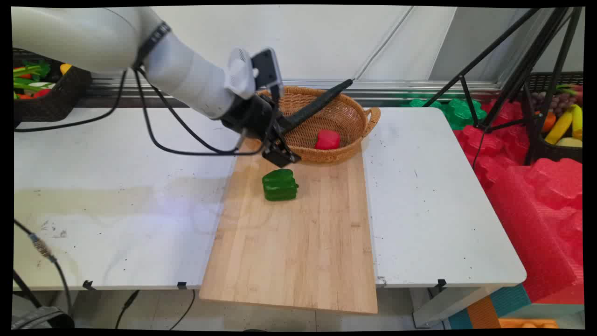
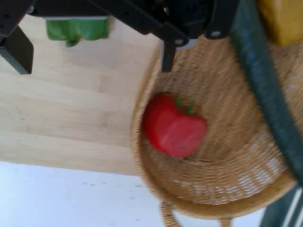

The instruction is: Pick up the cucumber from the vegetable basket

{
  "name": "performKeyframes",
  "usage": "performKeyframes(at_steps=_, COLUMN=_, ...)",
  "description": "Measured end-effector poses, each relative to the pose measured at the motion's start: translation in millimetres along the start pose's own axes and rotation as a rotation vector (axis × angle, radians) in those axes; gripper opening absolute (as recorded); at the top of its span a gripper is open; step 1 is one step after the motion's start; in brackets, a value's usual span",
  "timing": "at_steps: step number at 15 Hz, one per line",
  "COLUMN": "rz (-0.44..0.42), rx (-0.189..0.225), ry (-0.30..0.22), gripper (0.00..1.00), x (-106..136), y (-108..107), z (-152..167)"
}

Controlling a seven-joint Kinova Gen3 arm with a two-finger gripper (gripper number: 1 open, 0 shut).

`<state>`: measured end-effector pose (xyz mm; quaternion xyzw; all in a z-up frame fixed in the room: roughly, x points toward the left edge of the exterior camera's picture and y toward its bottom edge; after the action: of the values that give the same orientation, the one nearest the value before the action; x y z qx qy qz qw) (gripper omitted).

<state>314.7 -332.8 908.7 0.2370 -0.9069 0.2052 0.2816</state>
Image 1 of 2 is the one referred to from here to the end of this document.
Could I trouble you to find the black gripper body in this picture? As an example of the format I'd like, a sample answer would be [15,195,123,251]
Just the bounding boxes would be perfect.
[221,93,286,142]

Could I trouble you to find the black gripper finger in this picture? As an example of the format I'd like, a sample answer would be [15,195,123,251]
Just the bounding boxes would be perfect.
[277,114,299,137]
[262,133,302,169]

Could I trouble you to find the dark green toy cucumber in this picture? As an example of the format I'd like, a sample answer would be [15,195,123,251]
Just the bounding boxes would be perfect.
[282,79,354,134]

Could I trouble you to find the green toy bell pepper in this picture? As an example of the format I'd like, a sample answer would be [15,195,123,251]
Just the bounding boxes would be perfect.
[262,168,299,202]

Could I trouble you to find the red toy bell pepper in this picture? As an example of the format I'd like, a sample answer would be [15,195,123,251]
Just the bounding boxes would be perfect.
[315,129,341,151]

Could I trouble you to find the oval wicker basket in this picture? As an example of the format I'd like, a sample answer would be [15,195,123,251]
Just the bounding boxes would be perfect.
[254,85,382,163]

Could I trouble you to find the bamboo cutting board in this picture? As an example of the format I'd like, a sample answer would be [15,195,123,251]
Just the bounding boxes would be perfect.
[199,138,379,315]

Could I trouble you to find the black woven vegetable basket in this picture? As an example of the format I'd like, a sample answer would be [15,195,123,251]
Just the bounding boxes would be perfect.
[13,49,92,124]

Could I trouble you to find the small red foam block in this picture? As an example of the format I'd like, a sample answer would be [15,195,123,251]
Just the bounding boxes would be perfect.
[454,99,531,189]

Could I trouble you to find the white table leg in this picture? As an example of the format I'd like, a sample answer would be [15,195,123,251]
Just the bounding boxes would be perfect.
[412,285,500,329]

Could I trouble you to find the green toy leafy vegetables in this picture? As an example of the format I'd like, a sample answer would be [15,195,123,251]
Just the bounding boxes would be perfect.
[14,59,51,92]

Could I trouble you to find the large red foam block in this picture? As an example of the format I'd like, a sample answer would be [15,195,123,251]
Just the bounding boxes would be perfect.
[485,158,584,303]

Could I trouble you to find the black woven fruit basket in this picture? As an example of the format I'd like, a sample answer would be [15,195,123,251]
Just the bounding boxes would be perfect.
[526,71,583,164]

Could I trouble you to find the purple toy grapes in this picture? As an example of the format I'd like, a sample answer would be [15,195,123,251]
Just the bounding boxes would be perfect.
[532,92,578,117]

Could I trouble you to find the long yellow toy banana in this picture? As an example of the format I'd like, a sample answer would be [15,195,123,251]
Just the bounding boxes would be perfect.
[544,108,573,145]

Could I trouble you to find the short yellow toy banana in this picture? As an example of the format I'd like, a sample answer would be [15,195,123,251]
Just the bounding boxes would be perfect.
[571,104,583,140]

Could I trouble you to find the orange plastic crate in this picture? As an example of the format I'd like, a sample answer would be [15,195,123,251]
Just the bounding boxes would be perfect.
[498,318,559,329]

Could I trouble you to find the white black wrist camera module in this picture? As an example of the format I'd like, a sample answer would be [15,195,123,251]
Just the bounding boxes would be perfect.
[225,47,284,99]

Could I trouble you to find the black looping robot cable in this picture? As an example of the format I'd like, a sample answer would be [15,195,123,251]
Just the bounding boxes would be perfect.
[133,65,265,156]

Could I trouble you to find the aluminium wall rail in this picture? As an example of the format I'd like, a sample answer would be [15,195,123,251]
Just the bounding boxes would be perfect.
[88,77,503,100]

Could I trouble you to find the black long robot cable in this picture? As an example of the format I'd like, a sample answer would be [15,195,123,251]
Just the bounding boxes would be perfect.
[14,69,128,133]

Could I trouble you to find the thin black hanging cable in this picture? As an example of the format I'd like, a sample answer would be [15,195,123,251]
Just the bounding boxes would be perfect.
[169,289,196,330]

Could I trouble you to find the thick black hanging cable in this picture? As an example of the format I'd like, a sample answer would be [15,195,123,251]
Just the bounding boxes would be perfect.
[115,290,140,329]

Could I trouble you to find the cable with metal connector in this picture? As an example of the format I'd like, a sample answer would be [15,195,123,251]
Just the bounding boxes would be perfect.
[14,218,73,314]

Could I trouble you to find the black camera tripod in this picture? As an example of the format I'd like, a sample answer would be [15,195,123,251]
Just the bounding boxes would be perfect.
[422,7,583,167]

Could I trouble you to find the black bag strap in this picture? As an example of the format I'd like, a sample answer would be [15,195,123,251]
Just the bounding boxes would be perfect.
[12,306,76,330]

